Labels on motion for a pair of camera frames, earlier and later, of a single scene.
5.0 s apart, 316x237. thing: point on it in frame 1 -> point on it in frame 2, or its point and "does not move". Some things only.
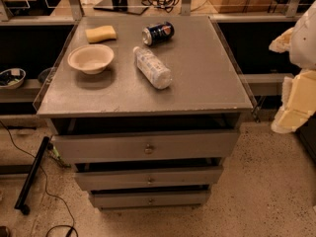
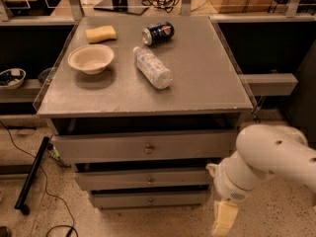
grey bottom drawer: (150, 197) does not move
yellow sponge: (101, 34) does not move
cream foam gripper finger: (282, 43) -> (225, 214)
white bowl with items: (12, 78) does not move
